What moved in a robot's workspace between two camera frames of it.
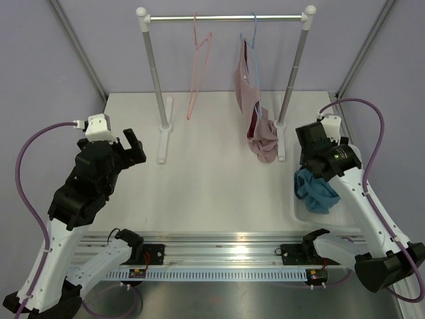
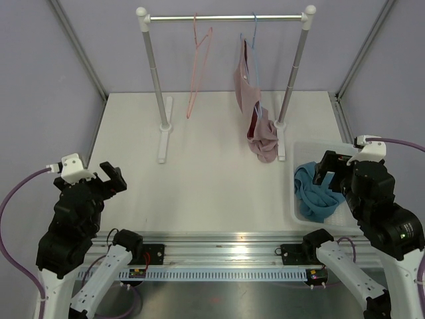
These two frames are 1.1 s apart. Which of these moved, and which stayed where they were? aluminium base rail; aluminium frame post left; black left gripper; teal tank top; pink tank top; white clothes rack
Moved: teal tank top; black left gripper
Stayed: pink tank top; aluminium base rail; white clothes rack; aluminium frame post left
